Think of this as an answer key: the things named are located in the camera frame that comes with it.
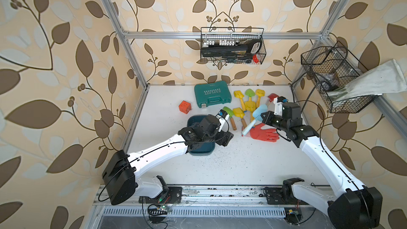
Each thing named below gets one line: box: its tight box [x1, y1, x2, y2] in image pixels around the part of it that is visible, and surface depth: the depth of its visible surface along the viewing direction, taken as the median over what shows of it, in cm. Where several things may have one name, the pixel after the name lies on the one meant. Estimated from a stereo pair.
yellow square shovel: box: [233, 107, 247, 129], surface depth 104 cm
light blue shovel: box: [241, 104, 269, 137], surface depth 83 cm
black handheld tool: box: [200, 39, 263, 58], surface depth 85 cm
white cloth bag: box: [327, 58, 407, 102], surface depth 59 cm
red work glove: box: [241, 122, 280, 143], surface depth 96 cm
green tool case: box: [193, 80, 232, 109], surface depth 113 cm
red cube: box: [178, 100, 192, 114], surface depth 104 cm
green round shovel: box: [222, 106, 237, 131], surface depth 104 cm
